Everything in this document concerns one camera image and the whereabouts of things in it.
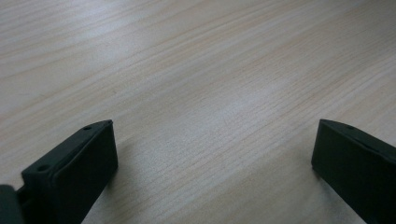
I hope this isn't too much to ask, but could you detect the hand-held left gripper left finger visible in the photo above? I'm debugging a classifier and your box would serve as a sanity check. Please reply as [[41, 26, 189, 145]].
[[17, 119, 120, 224]]

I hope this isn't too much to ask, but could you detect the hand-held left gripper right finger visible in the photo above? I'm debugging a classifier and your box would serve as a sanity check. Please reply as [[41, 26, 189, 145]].
[[311, 119, 396, 224]]

